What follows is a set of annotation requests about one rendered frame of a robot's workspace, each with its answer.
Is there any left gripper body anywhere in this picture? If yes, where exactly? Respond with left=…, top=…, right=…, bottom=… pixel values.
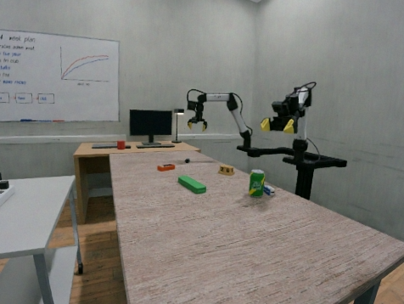
left=261, top=113, right=298, bottom=133

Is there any green rectangular block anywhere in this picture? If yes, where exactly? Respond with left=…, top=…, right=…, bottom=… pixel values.
left=178, top=176, right=206, bottom=194

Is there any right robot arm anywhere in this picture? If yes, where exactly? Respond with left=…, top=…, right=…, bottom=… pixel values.
left=189, top=93, right=257, bottom=150

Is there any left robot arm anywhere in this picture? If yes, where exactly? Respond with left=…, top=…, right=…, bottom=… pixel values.
left=272, top=89, right=315, bottom=166

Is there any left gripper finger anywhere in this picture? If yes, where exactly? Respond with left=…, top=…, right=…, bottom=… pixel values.
left=283, top=119, right=294, bottom=133
left=261, top=118, right=270, bottom=132

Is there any green soda can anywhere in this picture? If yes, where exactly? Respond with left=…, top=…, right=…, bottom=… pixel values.
left=249, top=170, right=265, bottom=198

